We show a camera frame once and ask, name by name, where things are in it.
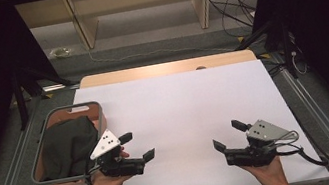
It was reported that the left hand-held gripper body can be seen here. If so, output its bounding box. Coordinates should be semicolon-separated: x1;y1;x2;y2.
85;123;149;183

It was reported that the black tripod stand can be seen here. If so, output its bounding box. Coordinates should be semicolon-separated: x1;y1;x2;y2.
229;10;301;89
8;59;82;131

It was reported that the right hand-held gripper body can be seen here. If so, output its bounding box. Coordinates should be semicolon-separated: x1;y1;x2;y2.
219;113;303;173

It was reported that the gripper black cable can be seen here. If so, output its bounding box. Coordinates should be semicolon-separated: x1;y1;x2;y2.
81;157;105;185
272;126;329;175

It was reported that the person's right hand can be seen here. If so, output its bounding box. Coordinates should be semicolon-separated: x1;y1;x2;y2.
240;153;291;185

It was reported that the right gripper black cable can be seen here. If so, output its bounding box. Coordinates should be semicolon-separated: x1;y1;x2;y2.
272;126;329;175

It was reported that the short aluminium bar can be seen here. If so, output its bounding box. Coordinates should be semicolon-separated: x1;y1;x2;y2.
40;79;83;95

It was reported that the dark pleated skirt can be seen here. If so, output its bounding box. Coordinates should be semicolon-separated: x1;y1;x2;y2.
34;113;106;183

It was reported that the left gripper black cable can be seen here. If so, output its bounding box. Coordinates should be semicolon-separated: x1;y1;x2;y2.
81;157;105;185

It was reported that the orange basket with grey rim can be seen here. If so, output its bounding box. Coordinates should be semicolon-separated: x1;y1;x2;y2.
20;99;117;185

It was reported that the beige wooden shelf unit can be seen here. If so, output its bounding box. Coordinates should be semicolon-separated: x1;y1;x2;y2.
14;0;275;61

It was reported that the crumpled clear plastic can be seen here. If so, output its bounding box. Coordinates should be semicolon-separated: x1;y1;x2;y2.
48;45;73;61

